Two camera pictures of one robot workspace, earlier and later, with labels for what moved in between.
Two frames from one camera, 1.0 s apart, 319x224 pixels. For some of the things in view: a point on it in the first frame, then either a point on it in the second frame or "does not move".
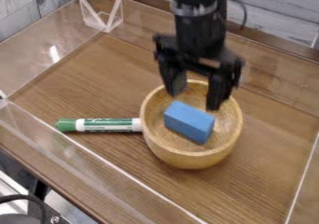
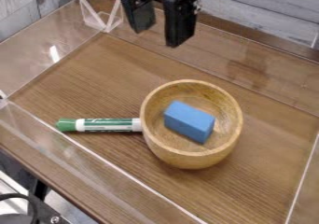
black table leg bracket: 47,213 does not move
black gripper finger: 174,73 to 141,9
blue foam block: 189,122 does not move
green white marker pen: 101,125 does not move
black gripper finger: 221,80 to 179,21
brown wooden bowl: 174,149 does not move
